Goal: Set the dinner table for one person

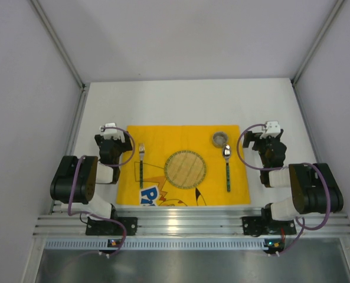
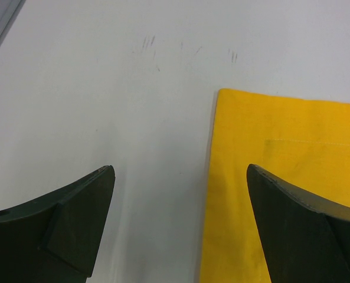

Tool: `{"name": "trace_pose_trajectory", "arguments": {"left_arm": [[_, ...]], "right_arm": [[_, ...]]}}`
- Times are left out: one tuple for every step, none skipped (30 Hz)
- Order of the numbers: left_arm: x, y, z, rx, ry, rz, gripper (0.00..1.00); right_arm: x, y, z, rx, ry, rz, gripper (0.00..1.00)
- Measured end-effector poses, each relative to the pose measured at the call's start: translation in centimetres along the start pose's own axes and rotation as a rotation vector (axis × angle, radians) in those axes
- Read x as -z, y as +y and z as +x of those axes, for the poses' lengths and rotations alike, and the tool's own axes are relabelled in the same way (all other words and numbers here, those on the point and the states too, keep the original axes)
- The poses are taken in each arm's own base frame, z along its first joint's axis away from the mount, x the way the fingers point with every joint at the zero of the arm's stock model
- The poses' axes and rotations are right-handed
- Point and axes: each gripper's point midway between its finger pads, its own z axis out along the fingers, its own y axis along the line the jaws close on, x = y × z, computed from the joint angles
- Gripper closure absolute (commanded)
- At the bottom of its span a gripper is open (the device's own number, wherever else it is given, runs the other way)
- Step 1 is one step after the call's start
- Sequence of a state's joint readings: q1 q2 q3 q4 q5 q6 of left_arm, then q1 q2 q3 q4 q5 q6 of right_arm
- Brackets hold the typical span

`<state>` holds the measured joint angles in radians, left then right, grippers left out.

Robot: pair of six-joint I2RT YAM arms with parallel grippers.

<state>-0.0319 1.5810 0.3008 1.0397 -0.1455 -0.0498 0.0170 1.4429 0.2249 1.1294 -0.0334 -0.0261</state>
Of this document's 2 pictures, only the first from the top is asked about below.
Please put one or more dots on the slotted cable duct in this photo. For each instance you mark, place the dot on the slotted cable duct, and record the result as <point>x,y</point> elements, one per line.
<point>158,244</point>

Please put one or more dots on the round woven bamboo plate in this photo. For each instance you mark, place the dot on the round woven bamboo plate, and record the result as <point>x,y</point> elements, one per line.
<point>185,169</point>

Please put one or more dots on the aluminium mounting rail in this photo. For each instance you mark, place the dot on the aluminium mounting rail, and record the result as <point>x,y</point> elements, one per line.
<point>178,222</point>

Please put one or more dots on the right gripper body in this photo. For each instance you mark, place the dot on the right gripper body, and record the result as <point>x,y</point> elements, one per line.
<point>265,141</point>

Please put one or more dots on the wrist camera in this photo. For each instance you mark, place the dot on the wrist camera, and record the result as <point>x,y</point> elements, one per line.
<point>270,129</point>
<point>109,131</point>

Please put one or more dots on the right aluminium frame post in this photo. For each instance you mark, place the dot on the right aluminium frame post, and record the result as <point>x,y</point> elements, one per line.
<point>318,39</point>

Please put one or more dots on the fork with green handle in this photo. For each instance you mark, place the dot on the fork with green handle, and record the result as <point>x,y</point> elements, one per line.
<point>141,156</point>

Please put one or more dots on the aluminium frame post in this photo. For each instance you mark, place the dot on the aluminium frame post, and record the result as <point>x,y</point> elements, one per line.
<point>50,30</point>
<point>318,39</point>

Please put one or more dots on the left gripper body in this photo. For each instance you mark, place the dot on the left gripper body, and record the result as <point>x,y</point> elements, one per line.
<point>111,141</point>

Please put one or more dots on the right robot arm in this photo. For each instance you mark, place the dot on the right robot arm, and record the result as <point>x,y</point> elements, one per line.
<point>315,193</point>

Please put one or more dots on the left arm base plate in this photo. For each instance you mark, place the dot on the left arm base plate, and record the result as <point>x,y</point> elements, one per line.
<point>106,228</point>

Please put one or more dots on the spoon with green handle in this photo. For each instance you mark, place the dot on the spoon with green handle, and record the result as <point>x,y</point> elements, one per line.
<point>226,156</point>

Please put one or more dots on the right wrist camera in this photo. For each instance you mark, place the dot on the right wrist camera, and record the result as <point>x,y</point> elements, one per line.
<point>270,129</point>

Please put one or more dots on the yellow pikachu placemat cloth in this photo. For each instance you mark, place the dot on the yellow pikachu placemat cloth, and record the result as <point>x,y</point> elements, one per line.
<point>163,141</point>

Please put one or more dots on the left aluminium frame post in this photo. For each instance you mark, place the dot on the left aluminium frame post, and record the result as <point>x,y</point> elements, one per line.
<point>50,30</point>

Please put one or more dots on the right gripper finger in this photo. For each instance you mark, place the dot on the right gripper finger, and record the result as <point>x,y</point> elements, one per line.
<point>249,137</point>
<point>259,145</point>

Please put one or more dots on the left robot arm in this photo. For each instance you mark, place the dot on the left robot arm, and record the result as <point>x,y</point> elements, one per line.
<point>74,183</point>

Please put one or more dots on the speckled ceramic cup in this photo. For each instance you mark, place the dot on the speckled ceramic cup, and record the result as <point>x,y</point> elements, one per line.
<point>220,139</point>

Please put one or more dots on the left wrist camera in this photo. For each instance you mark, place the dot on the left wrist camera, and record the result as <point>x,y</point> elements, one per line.
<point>109,131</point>

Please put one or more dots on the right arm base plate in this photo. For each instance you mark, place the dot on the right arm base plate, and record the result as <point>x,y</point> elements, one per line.
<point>256,226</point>

